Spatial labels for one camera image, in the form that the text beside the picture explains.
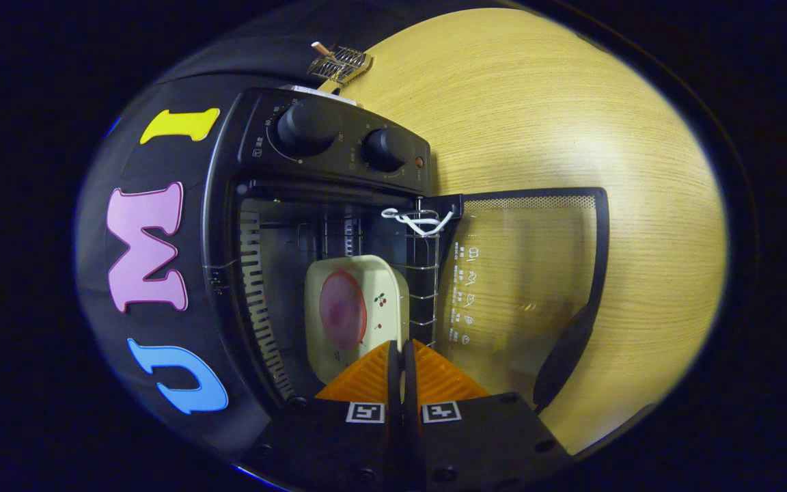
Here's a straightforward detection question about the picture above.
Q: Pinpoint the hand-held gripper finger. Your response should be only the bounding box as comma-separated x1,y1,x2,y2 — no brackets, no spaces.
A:
240,340,404,489
402,338,572,489

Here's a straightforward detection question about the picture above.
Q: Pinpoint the pink ham slice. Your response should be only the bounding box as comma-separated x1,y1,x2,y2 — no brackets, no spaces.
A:
319,270,368,351

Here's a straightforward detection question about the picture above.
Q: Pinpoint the black toaster oven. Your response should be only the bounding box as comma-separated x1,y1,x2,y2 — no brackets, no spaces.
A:
202,87,609,445

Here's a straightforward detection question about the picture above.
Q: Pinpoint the metal wire basket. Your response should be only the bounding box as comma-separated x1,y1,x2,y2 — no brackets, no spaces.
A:
307,44,374,86

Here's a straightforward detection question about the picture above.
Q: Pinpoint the cream square food tray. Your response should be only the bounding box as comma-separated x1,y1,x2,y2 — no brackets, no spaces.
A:
304,255,411,385

